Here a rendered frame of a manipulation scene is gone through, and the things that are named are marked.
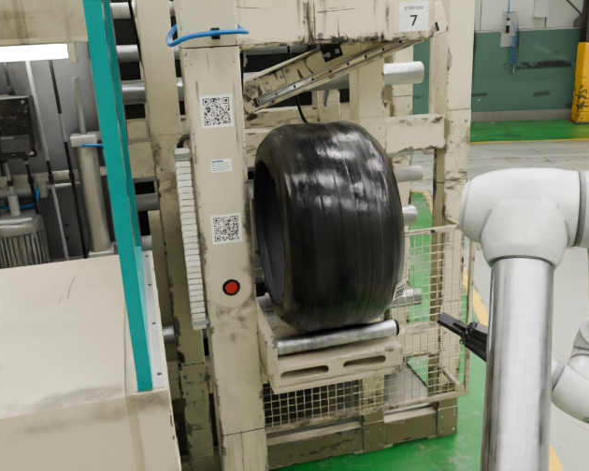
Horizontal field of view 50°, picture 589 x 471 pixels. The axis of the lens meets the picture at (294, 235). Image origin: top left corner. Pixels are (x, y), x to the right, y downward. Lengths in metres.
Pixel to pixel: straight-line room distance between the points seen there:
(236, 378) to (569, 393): 0.83
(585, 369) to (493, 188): 0.61
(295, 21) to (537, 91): 9.54
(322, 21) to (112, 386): 1.25
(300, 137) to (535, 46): 9.69
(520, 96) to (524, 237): 10.08
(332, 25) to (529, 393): 1.17
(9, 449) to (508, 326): 0.74
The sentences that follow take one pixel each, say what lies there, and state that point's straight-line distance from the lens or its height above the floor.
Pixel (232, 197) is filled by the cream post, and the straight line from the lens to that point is 1.57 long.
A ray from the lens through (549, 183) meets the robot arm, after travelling 1.14.
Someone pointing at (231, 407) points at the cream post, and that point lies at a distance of 1.81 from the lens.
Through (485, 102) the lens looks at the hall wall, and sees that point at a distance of 11.04.
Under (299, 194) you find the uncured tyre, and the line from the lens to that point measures 1.47.
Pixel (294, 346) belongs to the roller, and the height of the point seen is 0.91.
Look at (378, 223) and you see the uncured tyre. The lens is 1.49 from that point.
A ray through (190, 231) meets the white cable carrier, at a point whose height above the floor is 1.22.
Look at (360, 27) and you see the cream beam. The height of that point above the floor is 1.68.
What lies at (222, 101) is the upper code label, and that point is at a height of 1.53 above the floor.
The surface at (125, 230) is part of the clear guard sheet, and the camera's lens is 0.76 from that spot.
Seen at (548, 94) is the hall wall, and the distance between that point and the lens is 11.27.
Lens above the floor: 1.70
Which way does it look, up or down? 19 degrees down
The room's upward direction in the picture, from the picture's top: 3 degrees counter-clockwise
